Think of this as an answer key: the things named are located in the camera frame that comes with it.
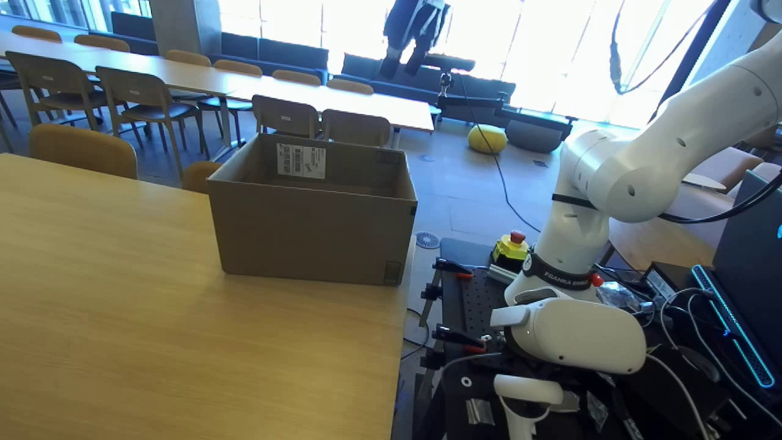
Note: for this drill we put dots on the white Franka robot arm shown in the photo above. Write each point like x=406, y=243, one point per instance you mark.
x=651, y=161

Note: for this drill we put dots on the brown cardboard box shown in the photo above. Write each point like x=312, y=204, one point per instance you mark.
x=314, y=221

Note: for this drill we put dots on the wooden dining chair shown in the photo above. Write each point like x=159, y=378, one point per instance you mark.
x=53, y=75
x=355, y=127
x=143, y=88
x=284, y=116

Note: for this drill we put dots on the black robot mounting cart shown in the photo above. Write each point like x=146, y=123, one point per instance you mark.
x=468, y=308

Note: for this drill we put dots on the yellow emergency stop button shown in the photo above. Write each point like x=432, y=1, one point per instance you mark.
x=511, y=246

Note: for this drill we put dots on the yellow round floor object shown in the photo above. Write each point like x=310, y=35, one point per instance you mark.
x=487, y=138

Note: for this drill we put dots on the tan padded chair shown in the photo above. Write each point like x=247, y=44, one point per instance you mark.
x=350, y=83
x=296, y=75
x=102, y=40
x=187, y=56
x=238, y=66
x=37, y=33

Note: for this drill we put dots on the dark blue sofa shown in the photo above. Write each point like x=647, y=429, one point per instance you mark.
x=393, y=75
x=273, y=51
x=479, y=92

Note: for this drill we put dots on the dark round pouf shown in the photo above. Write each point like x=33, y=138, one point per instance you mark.
x=539, y=132

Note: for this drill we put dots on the person in dark clothes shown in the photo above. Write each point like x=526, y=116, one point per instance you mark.
x=412, y=33

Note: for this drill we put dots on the small orange chair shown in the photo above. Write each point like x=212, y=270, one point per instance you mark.
x=196, y=172

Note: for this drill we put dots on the long wooden dining table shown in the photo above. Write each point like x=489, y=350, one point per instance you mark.
x=245, y=80

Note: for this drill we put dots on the white VR controller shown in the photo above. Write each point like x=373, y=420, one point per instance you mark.
x=521, y=391

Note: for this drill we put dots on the white VR headset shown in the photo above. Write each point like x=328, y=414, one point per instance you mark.
x=578, y=332

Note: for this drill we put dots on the tan upholstered bench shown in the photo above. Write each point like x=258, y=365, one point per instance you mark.
x=651, y=240

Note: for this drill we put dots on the black computer tower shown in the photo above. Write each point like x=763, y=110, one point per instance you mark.
x=748, y=260

